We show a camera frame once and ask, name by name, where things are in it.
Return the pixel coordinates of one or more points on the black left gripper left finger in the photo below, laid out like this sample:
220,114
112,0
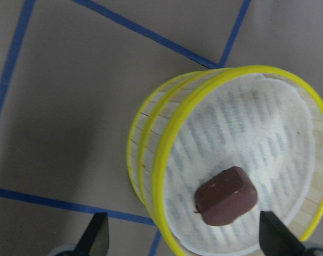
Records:
94,240

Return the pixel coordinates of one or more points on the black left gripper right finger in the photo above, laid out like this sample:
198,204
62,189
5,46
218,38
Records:
276,239

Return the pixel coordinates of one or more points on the brown bun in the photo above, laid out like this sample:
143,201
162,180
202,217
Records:
225,197

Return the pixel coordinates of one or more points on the yellow steamer basket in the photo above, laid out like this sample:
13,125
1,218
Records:
138,125
262,119

